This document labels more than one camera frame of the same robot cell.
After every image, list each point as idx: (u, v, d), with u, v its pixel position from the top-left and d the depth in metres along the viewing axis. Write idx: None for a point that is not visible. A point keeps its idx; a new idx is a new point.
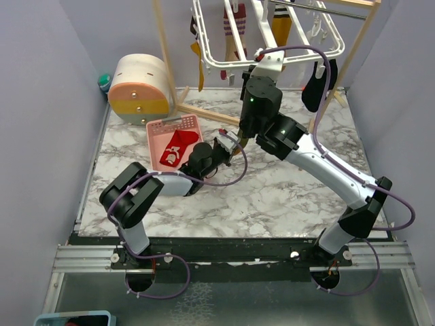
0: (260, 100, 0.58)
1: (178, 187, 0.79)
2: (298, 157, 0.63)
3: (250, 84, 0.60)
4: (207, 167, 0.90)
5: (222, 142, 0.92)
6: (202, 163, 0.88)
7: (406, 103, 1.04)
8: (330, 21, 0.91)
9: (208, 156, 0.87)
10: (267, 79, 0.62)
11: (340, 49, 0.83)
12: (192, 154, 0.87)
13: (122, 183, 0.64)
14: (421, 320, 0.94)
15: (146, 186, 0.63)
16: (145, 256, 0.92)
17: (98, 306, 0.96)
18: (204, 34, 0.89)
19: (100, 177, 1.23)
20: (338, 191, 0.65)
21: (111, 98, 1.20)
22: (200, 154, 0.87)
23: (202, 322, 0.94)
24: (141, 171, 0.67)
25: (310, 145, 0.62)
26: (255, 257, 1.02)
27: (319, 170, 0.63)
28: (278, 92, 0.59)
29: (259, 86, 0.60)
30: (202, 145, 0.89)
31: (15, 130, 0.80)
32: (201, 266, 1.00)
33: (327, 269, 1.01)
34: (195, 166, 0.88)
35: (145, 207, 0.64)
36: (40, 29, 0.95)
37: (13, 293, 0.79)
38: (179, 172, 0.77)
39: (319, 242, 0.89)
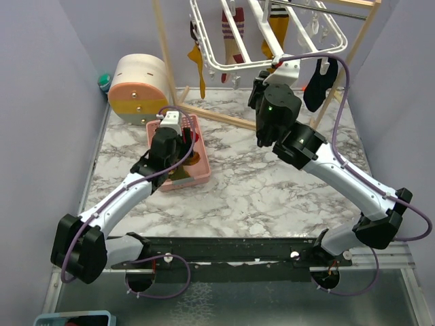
0: (280, 109, 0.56)
1: (137, 197, 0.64)
2: (317, 167, 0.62)
3: (268, 92, 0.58)
4: (171, 155, 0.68)
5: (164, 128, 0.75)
6: (168, 148, 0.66)
7: (406, 102, 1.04)
8: (330, 19, 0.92)
9: (174, 138, 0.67)
10: (285, 87, 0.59)
11: (343, 45, 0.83)
12: (154, 135, 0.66)
13: (62, 243, 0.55)
14: (421, 320, 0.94)
15: (84, 242, 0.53)
16: (143, 259, 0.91)
17: (98, 305, 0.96)
18: (206, 37, 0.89)
19: (100, 177, 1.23)
20: (357, 203, 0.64)
21: (111, 98, 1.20)
22: (165, 135, 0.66)
23: (202, 322, 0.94)
24: (77, 222, 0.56)
25: (329, 156, 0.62)
26: (255, 257, 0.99)
27: (338, 180, 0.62)
28: (297, 100, 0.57)
29: (278, 94, 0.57)
30: (164, 128, 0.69)
31: (15, 130, 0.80)
32: (201, 266, 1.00)
33: (327, 269, 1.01)
34: (159, 151, 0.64)
35: (98, 257, 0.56)
36: (40, 29, 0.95)
37: (14, 293, 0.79)
38: (126, 185, 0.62)
39: (320, 244, 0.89)
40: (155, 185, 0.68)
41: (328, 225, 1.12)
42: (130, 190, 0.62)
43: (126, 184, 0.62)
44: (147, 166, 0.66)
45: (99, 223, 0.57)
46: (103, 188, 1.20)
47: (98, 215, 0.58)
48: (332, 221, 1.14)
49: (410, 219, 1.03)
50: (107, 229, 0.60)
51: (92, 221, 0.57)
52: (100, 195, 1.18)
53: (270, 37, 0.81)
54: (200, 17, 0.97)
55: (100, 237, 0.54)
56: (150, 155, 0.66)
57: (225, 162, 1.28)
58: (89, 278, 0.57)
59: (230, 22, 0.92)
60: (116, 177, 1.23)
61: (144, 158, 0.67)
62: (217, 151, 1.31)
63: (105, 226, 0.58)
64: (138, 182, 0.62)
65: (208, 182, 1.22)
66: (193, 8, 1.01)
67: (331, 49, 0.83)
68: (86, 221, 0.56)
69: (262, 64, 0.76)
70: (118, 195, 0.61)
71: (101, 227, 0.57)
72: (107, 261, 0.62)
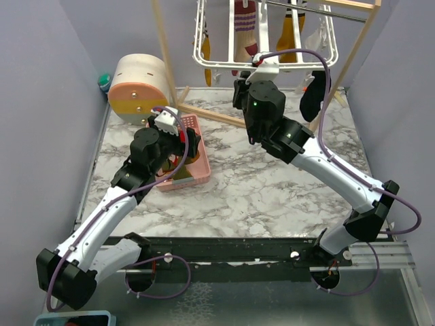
0: (264, 104, 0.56)
1: (120, 215, 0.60)
2: (304, 161, 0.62)
3: (253, 88, 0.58)
4: (155, 158, 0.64)
5: (161, 125, 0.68)
6: (149, 153, 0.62)
7: (406, 102, 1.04)
8: (331, 30, 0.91)
9: (155, 141, 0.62)
10: (270, 83, 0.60)
11: (332, 60, 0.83)
12: (132, 141, 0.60)
13: (44, 277, 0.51)
14: (421, 320, 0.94)
15: (64, 278, 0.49)
16: (143, 261, 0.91)
17: (98, 306, 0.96)
18: (200, 29, 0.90)
19: (100, 177, 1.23)
20: (345, 196, 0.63)
21: (111, 98, 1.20)
22: (144, 140, 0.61)
23: (202, 322, 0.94)
24: (54, 257, 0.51)
25: (316, 149, 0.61)
26: (255, 257, 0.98)
27: (326, 174, 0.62)
28: (282, 96, 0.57)
29: (262, 90, 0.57)
30: (144, 130, 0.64)
31: (15, 130, 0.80)
32: (201, 266, 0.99)
33: (327, 269, 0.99)
34: (141, 159, 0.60)
35: (86, 283, 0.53)
36: (40, 30, 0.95)
37: (14, 293, 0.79)
38: (105, 206, 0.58)
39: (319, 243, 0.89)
40: (141, 193, 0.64)
41: (328, 225, 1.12)
42: (109, 210, 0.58)
43: (104, 205, 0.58)
44: (130, 175, 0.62)
45: (77, 257, 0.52)
46: (103, 188, 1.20)
47: (75, 249, 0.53)
48: (332, 221, 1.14)
49: (409, 220, 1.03)
50: (89, 259, 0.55)
51: (70, 255, 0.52)
52: (100, 195, 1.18)
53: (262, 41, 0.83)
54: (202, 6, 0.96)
55: (80, 272, 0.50)
56: (132, 161, 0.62)
57: (225, 162, 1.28)
58: (78, 304, 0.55)
59: (230, 26, 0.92)
60: None
61: (128, 165, 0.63)
62: (217, 151, 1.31)
63: (85, 259, 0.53)
64: (119, 200, 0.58)
65: (209, 182, 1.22)
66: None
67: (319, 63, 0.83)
68: (64, 257, 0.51)
69: (243, 65, 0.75)
70: (97, 219, 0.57)
71: (79, 261, 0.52)
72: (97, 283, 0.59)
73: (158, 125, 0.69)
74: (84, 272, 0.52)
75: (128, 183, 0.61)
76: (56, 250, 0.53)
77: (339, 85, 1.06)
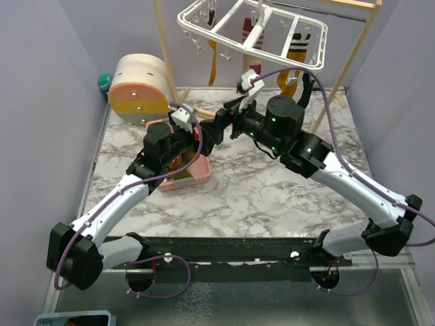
0: (284, 120, 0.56)
1: (133, 201, 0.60)
2: (325, 176, 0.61)
3: (270, 104, 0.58)
4: (168, 152, 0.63)
5: (176, 121, 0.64)
6: (161, 147, 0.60)
7: (406, 102, 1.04)
8: (321, 51, 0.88)
9: (167, 136, 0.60)
10: (287, 98, 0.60)
11: (317, 67, 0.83)
12: (145, 135, 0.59)
13: (57, 249, 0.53)
14: (421, 320, 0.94)
15: (77, 250, 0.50)
16: (144, 260, 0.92)
17: (98, 306, 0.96)
18: (194, 5, 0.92)
19: (100, 177, 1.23)
20: (368, 212, 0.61)
21: (111, 98, 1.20)
22: (157, 134, 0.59)
23: (202, 322, 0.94)
24: (68, 231, 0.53)
25: (337, 164, 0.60)
26: (255, 257, 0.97)
27: (348, 190, 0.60)
28: (300, 111, 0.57)
29: (281, 106, 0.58)
30: (157, 124, 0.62)
31: (15, 130, 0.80)
32: (201, 266, 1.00)
33: (327, 269, 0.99)
34: (153, 152, 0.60)
35: (95, 261, 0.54)
36: (40, 29, 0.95)
37: (14, 293, 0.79)
38: (120, 189, 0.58)
39: (323, 245, 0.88)
40: (152, 185, 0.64)
41: (329, 225, 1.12)
42: (124, 195, 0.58)
43: (120, 188, 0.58)
44: (144, 167, 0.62)
45: (92, 233, 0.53)
46: (103, 188, 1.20)
47: (90, 225, 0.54)
48: (332, 221, 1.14)
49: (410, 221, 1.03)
50: (101, 237, 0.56)
51: (84, 229, 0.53)
52: (100, 195, 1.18)
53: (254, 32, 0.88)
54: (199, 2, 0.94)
55: (92, 246, 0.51)
56: (145, 154, 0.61)
57: (225, 162, 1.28)
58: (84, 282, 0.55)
59: (223, 18, 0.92)
60: (116, 177, 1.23)
61: (141, 156, 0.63)
62: (217, 151, 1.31)
63: (98, 235, 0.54)
64: (134, 186, 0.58)
65: (209, 181, 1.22)
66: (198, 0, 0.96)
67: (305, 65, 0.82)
68: (78, 232, 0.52)
69: (224, 40, 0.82)
70: (112, 200, 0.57)
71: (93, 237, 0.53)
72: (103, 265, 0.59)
73: (174, 121, 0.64)
74: (95, 247, 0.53)
75: (140, 174, 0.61)
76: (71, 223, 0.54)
77: (340, 85, 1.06)
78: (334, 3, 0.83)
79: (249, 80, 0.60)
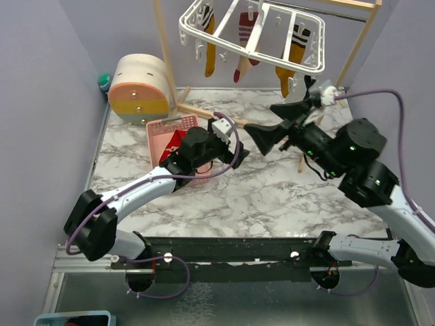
0: (366, 151, 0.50)
1: (158, 192, 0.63)
2: (389, 212, 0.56)
3: (352, 130, 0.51)
4: (201, 157, 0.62)
5: (215, 130, 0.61)
6: (197, 151, 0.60)
7: (406, 102, 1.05)
8: (321, 51, 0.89)
9: (204, 141, 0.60)
10: (368, 123, 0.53)
11: (318, 70, 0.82)
12: (184, 136, 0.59)
13: (81, 213, 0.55)
14: (421, 320, 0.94)
15: (98, 221, 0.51)
16: (144, 259, 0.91)
17: (98, 306, 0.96)
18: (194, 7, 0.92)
19: (100, 177, 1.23)
20: (415, 246, 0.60)
21: (111, 98, 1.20)
22: (196, 138, 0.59)
23: (202, 322, 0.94)
24: (95, 200, 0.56)
25: (402, 200, 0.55)
26: (255, 257, 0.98)
27: (406, 227, 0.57)
28: (385, 141, 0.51)
29: (362, 133, 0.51)
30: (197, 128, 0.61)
31: (15, 130, 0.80)
32: (201, 267, 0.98)
33: (327, 269, 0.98)
34: (186, 153, 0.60)
35: (108, 238, 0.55)
36: (40, 29, 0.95)
37: (14, 293, 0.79)
38: (151, 177, 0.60)
39: (327, 249, 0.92)
40: (179, 183, 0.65)
41: (328, 225, 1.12)
42: (153, 183, 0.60)
43: (151, 176, 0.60)
44: (175, 165, 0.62)
45: (116, 206, 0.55)
46: (103, 188, 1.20)
47: (117, 198, 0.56)
48: (332, 221, 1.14)
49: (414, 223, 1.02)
50: (121, 215, 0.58)
51: (111, 202, 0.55)
52: None
53: (253, 32, 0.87)
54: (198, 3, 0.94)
55: (112, 221, 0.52)
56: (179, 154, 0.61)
57: (225, 162, 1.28)
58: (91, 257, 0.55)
59: (225, 17, 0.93)
60: (116, 177, 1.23)
61: (175, 154, 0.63)
62: None
63: (120, 211, 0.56)
64: (164, 177, 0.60)
65: (208, 181, 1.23)
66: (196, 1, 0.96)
67: (305, 67, 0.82)
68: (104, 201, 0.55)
69: (226, 43, 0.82)
70: (141, 184, 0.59)
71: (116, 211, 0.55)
72: (112, 246, 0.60)
73: (213, 130, 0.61)
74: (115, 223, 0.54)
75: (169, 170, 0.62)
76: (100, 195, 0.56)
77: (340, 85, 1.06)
78: (334, 3, 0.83)
79: (333, 96, 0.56)
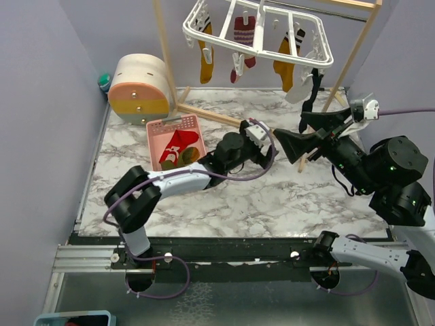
0: (406, 172, 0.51)
1: (194, 184, 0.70)
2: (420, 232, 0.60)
3: (393, 149, 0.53)
4: (233, 161, 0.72)
5: (249, 134, 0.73)
6: (230, 155, 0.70)
7: (406, 102, 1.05)
8: (325, 45, 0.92)
9: (238, 147, 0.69)
10: (410, 143, 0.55)
11: (327, 62, 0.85)
12: (221, 141, 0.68)
13: (127, 184, 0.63)
14: (421, 320, 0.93)
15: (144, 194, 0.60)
16: (144, 259, 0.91)
17: (98, 306, 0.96)
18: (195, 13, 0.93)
19: (100, 177, 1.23)
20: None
21: (111, 98, 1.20)
22: (230, 144, 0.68)
23: (202, 322, 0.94)
24: (143, 175, 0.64)
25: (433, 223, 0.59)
26: (255, 257, 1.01)
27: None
28: (426, 162, 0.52)
29: (404, 153, 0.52)
30: (233, 134, 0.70)
31: (15, 130, 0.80)
32: (201, 266, 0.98)
33: (327, 269, 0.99)
34: (220, 157, 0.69)
35: (145, 213, 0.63)
36: (40, 28, 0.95)
37: (14, 292, 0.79)
38: (192, 169, 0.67)
39: (329, 251, 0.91)
40: (210, 183, 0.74)
41: (329, 225, 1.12)
42: (192, 174, 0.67)
43: (191, 168, 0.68)
44: (211, 166, 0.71)
45: (160, 185, 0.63)
46: (103, 188, 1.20)
47: (162, 179, 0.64)
48: (332, 221, 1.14)
49: None
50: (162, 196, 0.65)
51: (156, 180, 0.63)
52: (100, 195, 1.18)
53: (257, 33, 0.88)
54: (198, 10, 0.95)
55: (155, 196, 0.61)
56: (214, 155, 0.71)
57: None
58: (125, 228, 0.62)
59: (226, 20, 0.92)
60: (116, 177, 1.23)
61: (210, 155, 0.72)
62: None
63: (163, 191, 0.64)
64: (202, 172, 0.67)
65: None
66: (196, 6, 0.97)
67: (315, 62, 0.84)
68: (150, 178, 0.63)
69: (235, 45, 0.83)
70: (183, 173, 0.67)
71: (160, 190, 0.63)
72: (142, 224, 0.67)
73: (248, 134, 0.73)
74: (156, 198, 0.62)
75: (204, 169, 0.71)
76: (147, 172, 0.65)
77: (340, 85, 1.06)
78: (334, 3, 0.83)
79: (376, 111, 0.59)
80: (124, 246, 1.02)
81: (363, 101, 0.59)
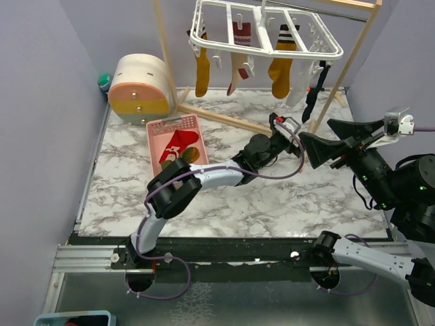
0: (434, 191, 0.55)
1: (227, 178, 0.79)
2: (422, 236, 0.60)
3: (423, 168, 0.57)
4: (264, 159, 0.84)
5: (280, 131, 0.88)
6: (259, 156, 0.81)
7: (406, 103, 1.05)
8: (329, 36, 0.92)
9: (264, 149, 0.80)
10: None
11: (338, 53, 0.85)
12: (248, 144, 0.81)
13: (169, 174, 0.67)
14: (421, 320, 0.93)
15: (185, 185, 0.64)
16: (147, 257, 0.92)
17: (97, 307, 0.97)
18: (198, 24, 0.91)
19: (100, 177, 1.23)
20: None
21: (111, 98, 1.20)
22: (256, 147, 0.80)
23: (202, 322, 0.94)
24: (185, 167, 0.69)
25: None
26: (255, 257, 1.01)
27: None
28: None
29: (434, 172, 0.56)
30: (259, 136, 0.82)
31: (15, 129, 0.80)
32: (201, 266, 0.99)
33: (327, 269, 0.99)
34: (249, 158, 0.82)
35: (183, 204, 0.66)
36: (40, 28, 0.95)
37: (13, 292, 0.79)
38: (228, 166, 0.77)
39: (332, 252, 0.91)
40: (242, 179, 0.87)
41: (328, 225, 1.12)
42: (227, 170, 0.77)
43: (227, 164, 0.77)
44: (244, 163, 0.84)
45: (201, 178, 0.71)
46: (103, 188, 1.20)
47: (202, 172, 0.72)
48: (332, 221, 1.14)
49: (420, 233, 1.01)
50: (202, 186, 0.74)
51: (198, 172, 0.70)
52: (100, 195, 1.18)
53: (263, 36, 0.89)
54: (199, 20, 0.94)
55: (194, 189, 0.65)
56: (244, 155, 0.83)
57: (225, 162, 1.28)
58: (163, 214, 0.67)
59: (228, 23, 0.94)
60: (116, 177, 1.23)
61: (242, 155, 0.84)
62: (217, 151, 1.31)
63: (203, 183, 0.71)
64: (236, 169, 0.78)
65: None
66: (195, 15, 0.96)
67: (325, 54, 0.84)
68: (192, 171, 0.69)
69: (245, 49, 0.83)
70: (220, 168, 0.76)
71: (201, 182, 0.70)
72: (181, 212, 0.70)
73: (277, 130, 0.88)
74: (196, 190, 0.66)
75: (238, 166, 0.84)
76: (189, 164, 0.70)
77: (339, 85, 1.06)
78: (334, 3, 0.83)
79: (411, 125, 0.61)
80: (124, 246, 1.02)
81: (399, 115, 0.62)
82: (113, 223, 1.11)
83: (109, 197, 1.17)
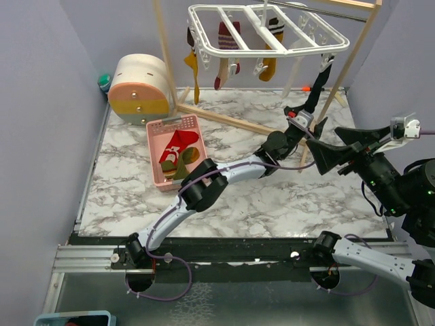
0: None
1: (251, 173, 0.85)
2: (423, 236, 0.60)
3: (430, 173, 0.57)
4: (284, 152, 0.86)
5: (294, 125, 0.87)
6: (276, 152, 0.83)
7: (406, 103, 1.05)
8: (329, 26, 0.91)
9: (281, 146, 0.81)
10: None
11: (345, 44, 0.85)
12: (266, 141, 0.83)
13: (198, 172, 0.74)
14: (421, 320, 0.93)
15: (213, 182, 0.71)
16: (152, 257, 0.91)
17: (98, 305, 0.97)
18: (203, 31, 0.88)
19: (100, 177, 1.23)
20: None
21: (111, 98, 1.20)
22: (274, 144, 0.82)
23: (202, 322, 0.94)
24: (213, 166, 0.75)
25: None
26: (255, 257, 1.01)
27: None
28: None
29: None
30: (276, 133, 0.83)
31: (15, 129, 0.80)
32: (201, 267, 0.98)
33: (327, 269, 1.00)
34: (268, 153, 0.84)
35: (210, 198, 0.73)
36: (40, 28, 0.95)
37: (13, 292, 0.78)
38: (251, 161, 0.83)
39: (332, 253, 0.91)
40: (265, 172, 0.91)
41: (328, 225, 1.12)
42: (251, 166, 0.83)
43: (249, 160, 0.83)
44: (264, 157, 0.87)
45: (227, 174, 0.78)
46: (103, 188, 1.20)
47: (228, 169, 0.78)
48: (332, 221, 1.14)
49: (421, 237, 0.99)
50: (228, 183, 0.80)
51: (224, 170, 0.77)
52: (100, 195, 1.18)
53: (267, 35, 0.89)
54: (202, 28, 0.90)
55: (220, 186, 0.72)
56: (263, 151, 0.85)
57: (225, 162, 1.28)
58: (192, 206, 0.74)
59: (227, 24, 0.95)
60: (116, 177, 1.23)
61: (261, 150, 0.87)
62: (217, 151, 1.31)
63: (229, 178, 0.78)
64: (259, 164, 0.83)
65: None
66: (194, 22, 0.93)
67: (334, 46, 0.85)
68: (219, 169, 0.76)
69: (262, 53, 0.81)
70: (243, 165, 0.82)
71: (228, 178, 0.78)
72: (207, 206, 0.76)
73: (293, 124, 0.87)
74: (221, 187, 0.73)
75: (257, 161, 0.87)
76: (216, 163, 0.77)
77: (339, 84, 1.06)
78: (334, 3, 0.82)
79: (417, 129, 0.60)
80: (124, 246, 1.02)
81: (404, 119, 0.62)
82: (113, 223, 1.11)
83: (110, 197, 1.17)
